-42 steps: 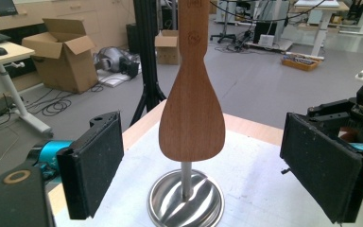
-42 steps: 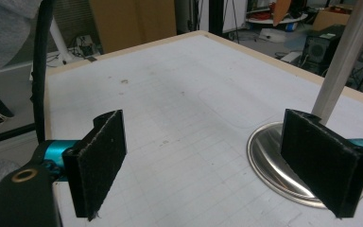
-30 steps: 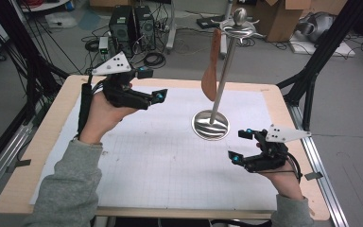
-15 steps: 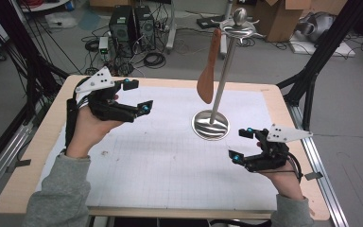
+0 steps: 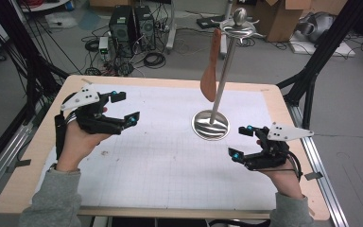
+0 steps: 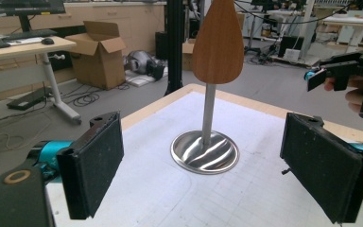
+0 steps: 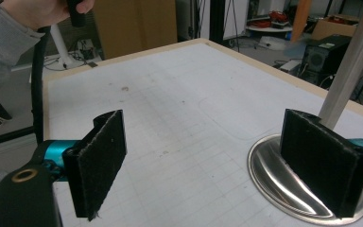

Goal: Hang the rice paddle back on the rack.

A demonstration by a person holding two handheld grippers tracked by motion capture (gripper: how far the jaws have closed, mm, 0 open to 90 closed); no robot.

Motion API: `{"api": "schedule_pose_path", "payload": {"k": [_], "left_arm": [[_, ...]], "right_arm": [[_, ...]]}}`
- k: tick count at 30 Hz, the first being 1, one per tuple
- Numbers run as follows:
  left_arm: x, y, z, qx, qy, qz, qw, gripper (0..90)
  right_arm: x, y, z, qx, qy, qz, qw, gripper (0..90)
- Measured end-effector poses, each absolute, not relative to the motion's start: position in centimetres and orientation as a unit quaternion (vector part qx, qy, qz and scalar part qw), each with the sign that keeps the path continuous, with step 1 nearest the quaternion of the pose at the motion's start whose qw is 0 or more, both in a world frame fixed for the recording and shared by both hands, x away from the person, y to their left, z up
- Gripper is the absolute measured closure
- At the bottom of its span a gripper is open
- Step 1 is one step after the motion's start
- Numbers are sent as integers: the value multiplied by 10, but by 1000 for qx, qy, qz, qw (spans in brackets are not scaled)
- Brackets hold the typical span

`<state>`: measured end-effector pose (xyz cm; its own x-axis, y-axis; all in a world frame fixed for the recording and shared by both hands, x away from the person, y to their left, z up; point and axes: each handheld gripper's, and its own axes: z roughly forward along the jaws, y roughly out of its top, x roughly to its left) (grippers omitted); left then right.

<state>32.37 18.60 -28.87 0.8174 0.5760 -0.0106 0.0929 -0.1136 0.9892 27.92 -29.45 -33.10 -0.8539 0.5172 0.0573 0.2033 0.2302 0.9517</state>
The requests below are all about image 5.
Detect person's left hand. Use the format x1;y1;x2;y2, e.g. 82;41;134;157
56;106;114;174

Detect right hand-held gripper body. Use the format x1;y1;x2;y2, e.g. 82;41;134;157
244;122;315;171

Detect white floor board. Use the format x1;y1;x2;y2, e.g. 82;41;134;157
287;38;357;59

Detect thick black gripper cable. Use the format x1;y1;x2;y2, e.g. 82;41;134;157
54;113;68;162

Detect black frame struts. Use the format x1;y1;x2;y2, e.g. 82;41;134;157
276;0;363;131

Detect white grid mat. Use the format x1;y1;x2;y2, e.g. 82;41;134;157
32;83;280;212

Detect person's right hand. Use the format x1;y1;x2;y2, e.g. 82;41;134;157
255;140;304;201

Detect small grey power box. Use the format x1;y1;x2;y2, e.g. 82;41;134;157
98;36;110;61

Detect metal stand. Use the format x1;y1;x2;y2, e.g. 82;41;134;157
191;8;266;142

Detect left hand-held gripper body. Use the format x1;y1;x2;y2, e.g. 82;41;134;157
60;83;128;136

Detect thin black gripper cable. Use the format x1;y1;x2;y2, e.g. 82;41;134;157
254;150;304;183

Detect aluminium rail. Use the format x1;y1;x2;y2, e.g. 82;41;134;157
287;103;350;227
0;122;35;204

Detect coiled black cable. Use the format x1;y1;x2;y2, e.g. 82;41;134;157
143;51;166;69

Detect black frame post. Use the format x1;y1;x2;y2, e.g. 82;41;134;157
0;0;71;125

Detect black computer tower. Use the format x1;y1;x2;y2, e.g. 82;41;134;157
134;5;157;52
108;6;136;59

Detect grey rounded device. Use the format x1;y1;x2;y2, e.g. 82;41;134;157
297;11;336;44

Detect open cardboard box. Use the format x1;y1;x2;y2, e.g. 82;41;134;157
89;0;134;9

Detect round white platform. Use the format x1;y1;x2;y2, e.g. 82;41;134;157
20;0;73;13

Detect wooden spatula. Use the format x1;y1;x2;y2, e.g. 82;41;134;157
199;27;222;103

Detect large cardboard box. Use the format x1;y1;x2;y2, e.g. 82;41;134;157
253;0;349;44

